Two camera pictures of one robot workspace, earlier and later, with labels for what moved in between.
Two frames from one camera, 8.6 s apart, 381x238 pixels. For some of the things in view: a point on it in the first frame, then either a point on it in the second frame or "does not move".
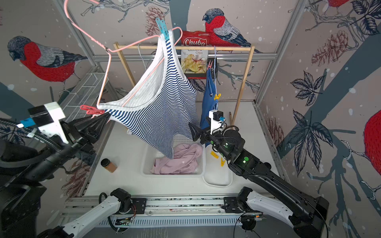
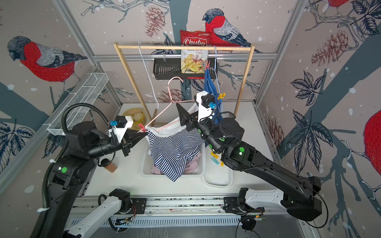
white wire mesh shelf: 86,94 does not move
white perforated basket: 149,155 does not move
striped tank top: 157,103 -> 173,146
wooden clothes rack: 119,45 does not move
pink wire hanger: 119,49 -> 170,102
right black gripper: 207,136 -> 188,119
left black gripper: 92,130 -> 130,137
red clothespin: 92,110 -> 142,128
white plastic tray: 218,172 does not move
